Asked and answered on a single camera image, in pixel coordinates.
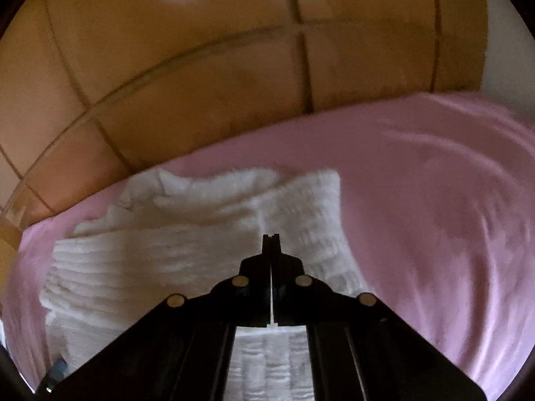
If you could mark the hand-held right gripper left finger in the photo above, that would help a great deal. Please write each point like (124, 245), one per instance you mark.
(250, 292)

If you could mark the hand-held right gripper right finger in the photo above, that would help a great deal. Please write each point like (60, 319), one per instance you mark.
(292, 292)

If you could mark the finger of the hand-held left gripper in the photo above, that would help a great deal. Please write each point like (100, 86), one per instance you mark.
(56, 374)

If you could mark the white ribbed knit garment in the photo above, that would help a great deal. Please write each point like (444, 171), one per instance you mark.
(167, 259)

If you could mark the pink blanket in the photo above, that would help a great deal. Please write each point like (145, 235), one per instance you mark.
(418, 217)

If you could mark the wooden headboard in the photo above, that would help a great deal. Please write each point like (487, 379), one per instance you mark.
(188, 100)

